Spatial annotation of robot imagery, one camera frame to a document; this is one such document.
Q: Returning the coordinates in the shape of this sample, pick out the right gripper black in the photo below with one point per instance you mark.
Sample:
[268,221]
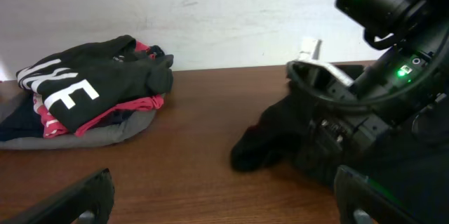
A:
[332,126]

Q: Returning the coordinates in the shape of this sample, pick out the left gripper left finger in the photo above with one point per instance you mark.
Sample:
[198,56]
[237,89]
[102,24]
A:
[89,200]

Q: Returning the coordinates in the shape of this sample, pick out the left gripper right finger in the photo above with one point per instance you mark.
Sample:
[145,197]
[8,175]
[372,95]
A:
[360,200]

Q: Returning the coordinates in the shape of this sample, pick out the black t-shirt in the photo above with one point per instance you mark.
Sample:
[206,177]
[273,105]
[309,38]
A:
[412,165]

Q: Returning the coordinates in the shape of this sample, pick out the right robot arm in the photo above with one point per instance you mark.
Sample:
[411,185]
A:
[413,38]

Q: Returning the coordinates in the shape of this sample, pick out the red folded shirt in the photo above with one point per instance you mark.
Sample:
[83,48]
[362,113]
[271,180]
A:
[115,110]

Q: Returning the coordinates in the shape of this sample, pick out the grey folded shirt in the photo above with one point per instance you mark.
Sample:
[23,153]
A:
[26,124]

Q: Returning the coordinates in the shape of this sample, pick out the navy folded shirt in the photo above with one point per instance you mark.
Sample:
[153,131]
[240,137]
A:
[17,122]

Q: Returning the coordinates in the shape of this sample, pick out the black Nike folded shirt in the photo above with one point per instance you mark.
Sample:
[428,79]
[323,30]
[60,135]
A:
[98,80]

